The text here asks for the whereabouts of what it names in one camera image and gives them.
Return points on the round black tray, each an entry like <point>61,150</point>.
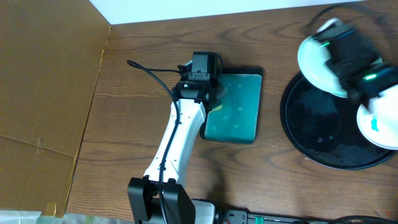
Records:
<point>323,128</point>

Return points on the white plate with green stain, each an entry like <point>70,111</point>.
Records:
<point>378,122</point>

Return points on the mint green plate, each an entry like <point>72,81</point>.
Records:
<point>311,58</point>

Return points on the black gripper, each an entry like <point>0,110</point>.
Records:
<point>218,94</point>

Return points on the brown cardboard panel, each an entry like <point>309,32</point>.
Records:
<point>51,53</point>

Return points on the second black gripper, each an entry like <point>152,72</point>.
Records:
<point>347,73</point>

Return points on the yellow green scrubbing sponge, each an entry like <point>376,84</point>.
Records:
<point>217,108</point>

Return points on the rectangular black water tray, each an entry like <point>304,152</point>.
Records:
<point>236,122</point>

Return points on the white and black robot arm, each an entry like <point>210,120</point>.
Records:
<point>160,196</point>

